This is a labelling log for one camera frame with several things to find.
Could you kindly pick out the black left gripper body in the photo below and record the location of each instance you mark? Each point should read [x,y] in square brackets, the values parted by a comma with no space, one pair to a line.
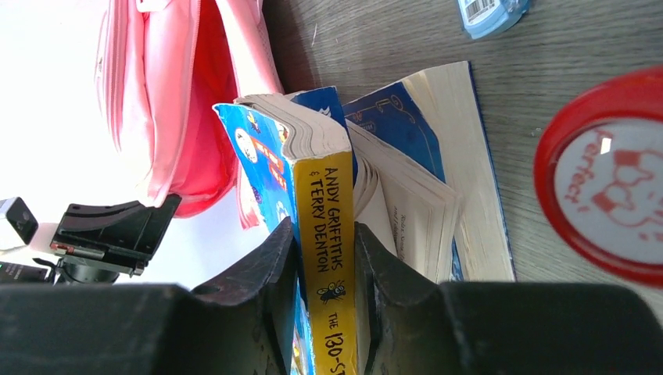
[95,244]

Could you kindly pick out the pink student backpack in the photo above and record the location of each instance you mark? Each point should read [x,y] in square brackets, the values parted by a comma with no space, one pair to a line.
[161,66]

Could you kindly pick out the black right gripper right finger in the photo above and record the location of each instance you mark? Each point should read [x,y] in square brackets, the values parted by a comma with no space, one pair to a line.
[397,309]

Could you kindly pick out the yellow spine paperback book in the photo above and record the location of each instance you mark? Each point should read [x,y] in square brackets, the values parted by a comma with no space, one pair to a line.
[296,154]

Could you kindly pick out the dark blue open book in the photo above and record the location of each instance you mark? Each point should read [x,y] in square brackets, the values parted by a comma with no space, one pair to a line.
[424,158]

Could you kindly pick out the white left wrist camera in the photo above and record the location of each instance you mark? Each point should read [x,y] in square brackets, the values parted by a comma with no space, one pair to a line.
[18,224]

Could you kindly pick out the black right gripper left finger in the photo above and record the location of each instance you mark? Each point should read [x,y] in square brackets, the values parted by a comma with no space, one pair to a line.
[248,326]

